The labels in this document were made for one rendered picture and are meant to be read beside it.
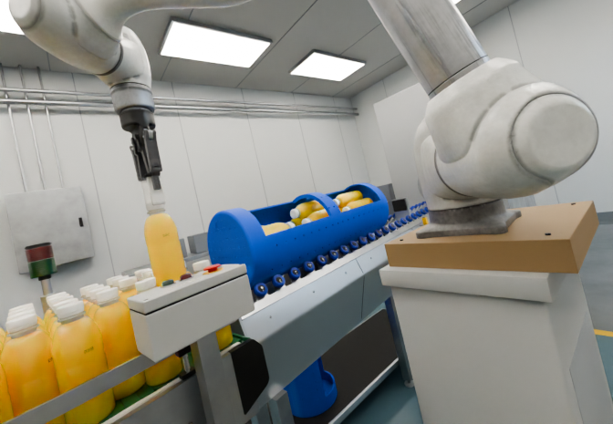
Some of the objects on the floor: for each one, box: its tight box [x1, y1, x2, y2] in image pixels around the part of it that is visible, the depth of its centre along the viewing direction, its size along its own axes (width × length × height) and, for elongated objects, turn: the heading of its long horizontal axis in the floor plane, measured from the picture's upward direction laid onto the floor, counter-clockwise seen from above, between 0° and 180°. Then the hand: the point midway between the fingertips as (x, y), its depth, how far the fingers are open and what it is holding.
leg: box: [385, 295, 414, 388], centre depth 169 cm, size 6×6×63 cm
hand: (153, 192), depth 70 cm, fingers closed on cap, 4 cm apart
